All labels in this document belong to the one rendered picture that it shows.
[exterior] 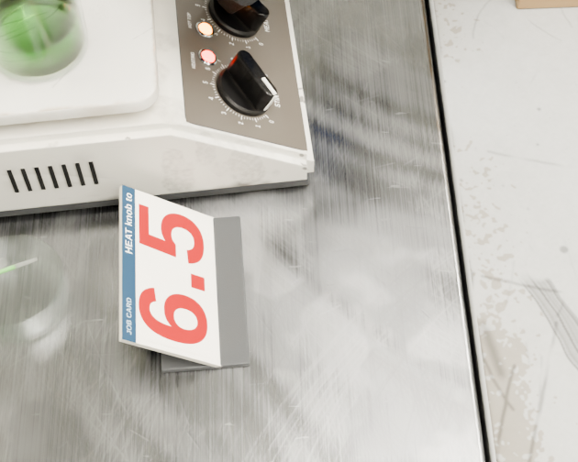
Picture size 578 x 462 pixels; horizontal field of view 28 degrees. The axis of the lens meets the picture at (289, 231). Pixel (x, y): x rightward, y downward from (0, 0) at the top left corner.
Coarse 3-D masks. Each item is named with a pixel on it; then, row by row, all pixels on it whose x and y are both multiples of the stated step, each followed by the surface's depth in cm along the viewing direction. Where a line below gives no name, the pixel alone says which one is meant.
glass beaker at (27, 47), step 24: (0, 0) 52; (24, 0) 52; (48, 0) 53; (72, 0) 55; (0, 24) 54; (24, 24) 54; (48, 24) 54; (72, 24) 56; (0, 48) 55; (24, 48) 55; (48, 48) 55; (72, 48) 57; (24, 72) 57; (48, 72) 57
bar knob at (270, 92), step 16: (240, 64) 61; (256, 64) 61; (224, 80) 61; (240, 80) 61; (256, 80) 60; (224, 96) 61; (240, 96) 61; (256, 96) 61; (272, 96) 60; (240, 112) 61; (256, 112) 61
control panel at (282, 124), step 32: (192, 0) 64; (192, 32) 62; (224, 32) 64; (288, 32) 67; (192, 64) 61; (224, 64) 62; (288, 64) 65; (192, 96) 60; (288, 96) 64; (224, 128) 60; (256, 128) 61; (288, 128) 62
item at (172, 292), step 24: (144, 216) 60; (168, 216) 61; (192, 216) 62; (144, 240) 59; (168, 240) 60; (192, 240) 61; (144, 264) 58; (168, 264) 59; (192, 264) 60; (144, 288) 57; (168, 288) 58; (192, 288) 59; (144, 312) 57; (168, 312) 58; (192, 312) 59; (144, 336) 56; (168, 336) 57; (192, 336) 58
